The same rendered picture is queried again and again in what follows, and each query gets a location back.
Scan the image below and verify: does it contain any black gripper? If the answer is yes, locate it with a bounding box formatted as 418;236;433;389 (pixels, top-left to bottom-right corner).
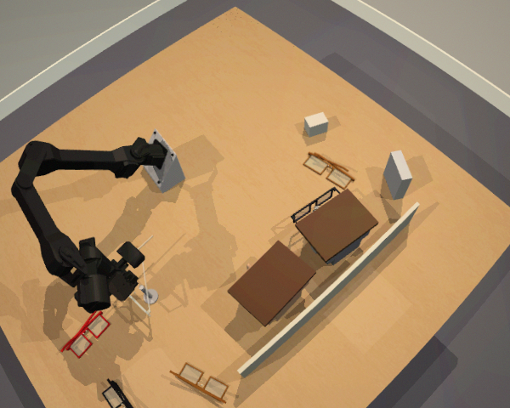
105;241;145;280

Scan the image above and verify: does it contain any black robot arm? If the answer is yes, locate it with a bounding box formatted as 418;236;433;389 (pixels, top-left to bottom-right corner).
11;137;168;311

